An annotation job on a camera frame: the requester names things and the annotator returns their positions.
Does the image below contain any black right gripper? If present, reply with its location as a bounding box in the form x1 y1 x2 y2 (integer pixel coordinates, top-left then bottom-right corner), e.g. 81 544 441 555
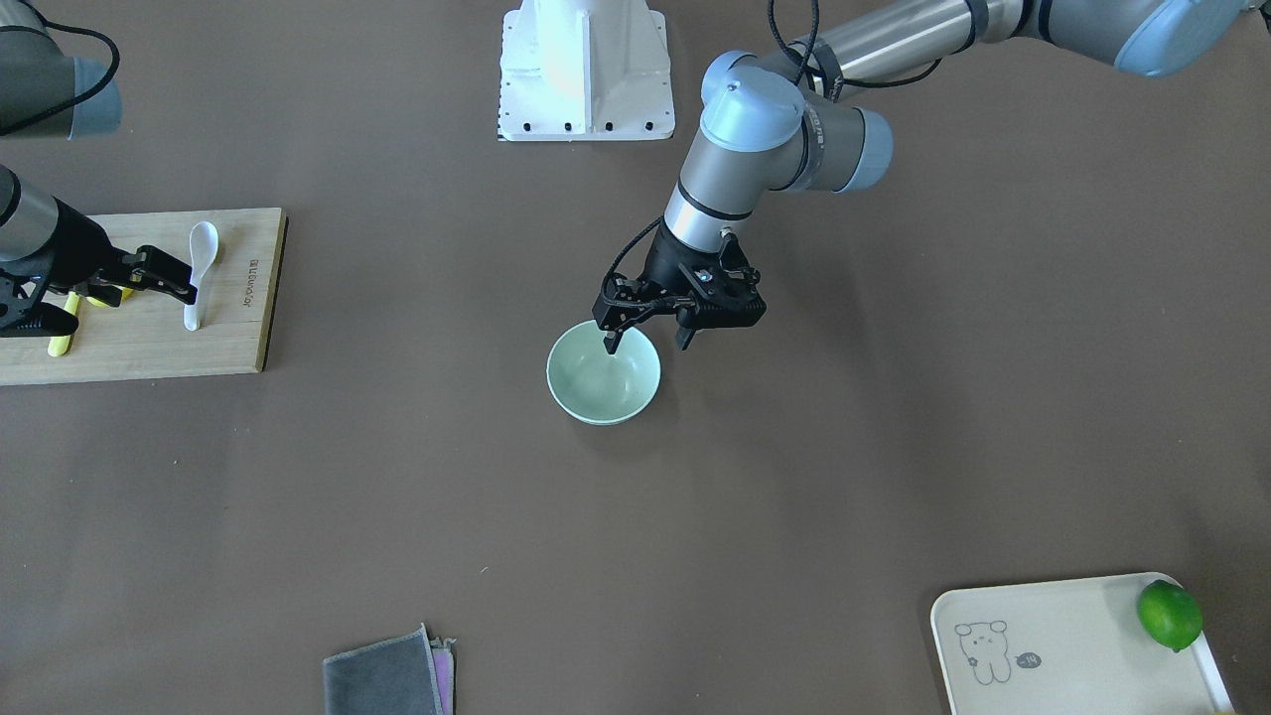
1 199 197 339

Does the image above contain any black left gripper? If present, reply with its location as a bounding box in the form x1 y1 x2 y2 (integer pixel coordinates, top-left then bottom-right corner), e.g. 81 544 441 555
592 226 766 356

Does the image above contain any white ceramic spoon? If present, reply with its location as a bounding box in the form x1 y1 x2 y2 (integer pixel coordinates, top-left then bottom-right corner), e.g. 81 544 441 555
183 221 219 331

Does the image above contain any light green bowl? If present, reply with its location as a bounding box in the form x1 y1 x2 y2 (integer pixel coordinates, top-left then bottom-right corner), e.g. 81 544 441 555
545 321 661 425

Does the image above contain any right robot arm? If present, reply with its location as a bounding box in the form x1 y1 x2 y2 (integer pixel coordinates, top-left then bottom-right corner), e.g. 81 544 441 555
1 1 200 338

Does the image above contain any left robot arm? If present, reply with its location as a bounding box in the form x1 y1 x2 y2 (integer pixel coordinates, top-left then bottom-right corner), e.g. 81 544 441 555
592 1 1268 354

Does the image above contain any lemon slice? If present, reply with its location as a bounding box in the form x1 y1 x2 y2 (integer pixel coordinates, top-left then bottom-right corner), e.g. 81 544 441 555
86 284 133 309

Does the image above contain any bamboo cutting board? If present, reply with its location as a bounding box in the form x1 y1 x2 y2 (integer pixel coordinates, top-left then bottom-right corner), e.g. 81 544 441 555
1 208 287 385

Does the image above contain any yellow plastic knife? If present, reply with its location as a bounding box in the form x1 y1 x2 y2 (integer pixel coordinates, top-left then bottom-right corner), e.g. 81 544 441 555
47 291 81 358

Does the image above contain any grey folded cloth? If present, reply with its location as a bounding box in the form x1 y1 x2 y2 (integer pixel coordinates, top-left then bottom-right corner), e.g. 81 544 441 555
323 624 458 714

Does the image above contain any cream rabbit tray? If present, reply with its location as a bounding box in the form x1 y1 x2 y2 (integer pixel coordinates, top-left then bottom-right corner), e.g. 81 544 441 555
930 573 1234 714

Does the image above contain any green lime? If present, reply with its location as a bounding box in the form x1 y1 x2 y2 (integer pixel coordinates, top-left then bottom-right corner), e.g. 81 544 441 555
1136 579 1204 652

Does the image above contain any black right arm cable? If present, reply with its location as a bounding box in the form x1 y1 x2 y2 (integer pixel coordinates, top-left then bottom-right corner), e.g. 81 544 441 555
0 0 122 140

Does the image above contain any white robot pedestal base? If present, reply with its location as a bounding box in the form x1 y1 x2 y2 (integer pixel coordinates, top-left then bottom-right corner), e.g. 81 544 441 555
496 1 676 142

